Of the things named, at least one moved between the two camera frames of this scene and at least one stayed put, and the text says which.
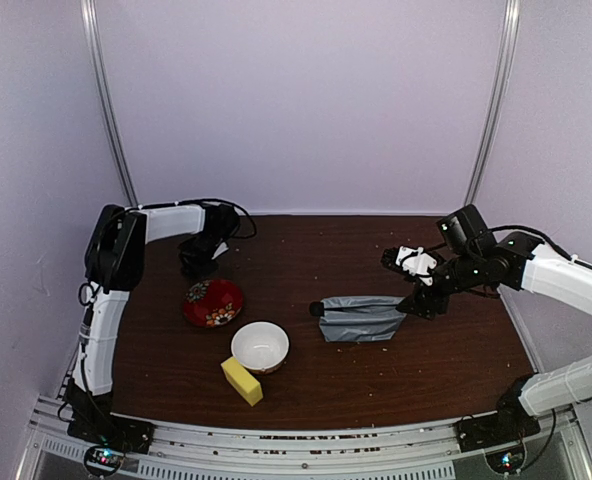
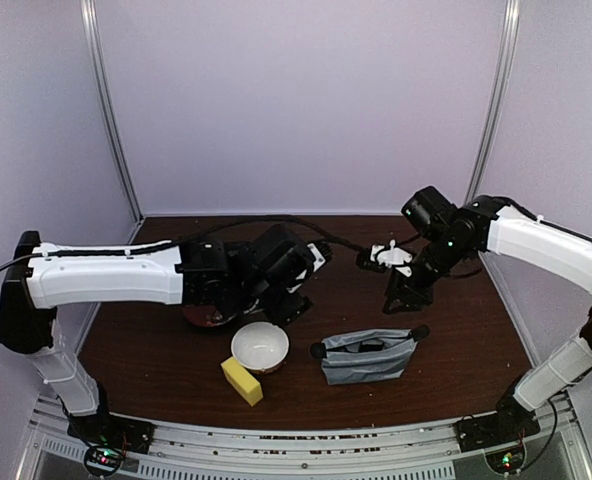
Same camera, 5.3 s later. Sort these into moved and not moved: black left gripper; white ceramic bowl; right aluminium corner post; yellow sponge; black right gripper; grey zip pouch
Moved: black left gripper; grey zip pouch; black right gripper
Not moved: yellow sponge; white ceramic bowl; right aluminium corner post
